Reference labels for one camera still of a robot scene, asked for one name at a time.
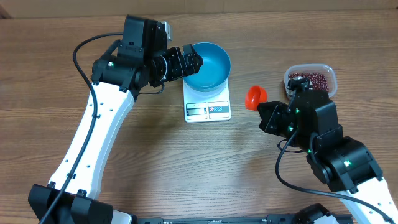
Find white digital kitchen scale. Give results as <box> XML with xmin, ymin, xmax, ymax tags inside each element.
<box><xmin>183</xmin><ymin>80</ymin><xmax>232</xmax><ymax>123</ymax></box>

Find red beans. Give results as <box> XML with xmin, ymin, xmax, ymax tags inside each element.
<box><xmin>288</xmin><ymin>73</ymin><xmax>329</xmax><ymax>91</ymax></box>

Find blue bowl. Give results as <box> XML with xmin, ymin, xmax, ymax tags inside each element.
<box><xmin>183</xmin><ymin>42</ymin><xmax>231</xmax><ymax>92</ymax></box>

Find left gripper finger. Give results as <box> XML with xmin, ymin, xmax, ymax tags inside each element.
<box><xmin>183</xmin><ymin>44</ymin><xmax>198</xmax><ymax>59</ymax></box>
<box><xmin>189</xmin><ymin>55</ymin><xmax>203</xmax><ymax>75</ymax></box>

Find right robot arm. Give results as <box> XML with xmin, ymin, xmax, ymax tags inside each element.
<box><xmin>255</xmin><ymin>90</ymin><xmax>397</xmax><ymax>223</ymax></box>

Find red scoop blue handle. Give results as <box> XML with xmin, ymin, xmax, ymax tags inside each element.
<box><xmin>245</xmin><ymin>85</ymin><xmax>268</xmax><ymax>111</ymax></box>

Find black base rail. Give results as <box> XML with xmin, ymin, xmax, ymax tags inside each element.
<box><xmin>111</xmin><ymin>202</ymin><xmax>354</xmax><ymax>224</ymax></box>

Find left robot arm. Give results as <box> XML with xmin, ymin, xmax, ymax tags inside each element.
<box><xmin>28</xmin><ymin>16</ymin><xmax>203</xmax><ymax>223</ymax></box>

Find clear plastic container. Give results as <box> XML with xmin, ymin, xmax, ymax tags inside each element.
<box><xmin>284</xmin><ymin>63</ymin><xmax>338</xmax><ymax>97</ymax></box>

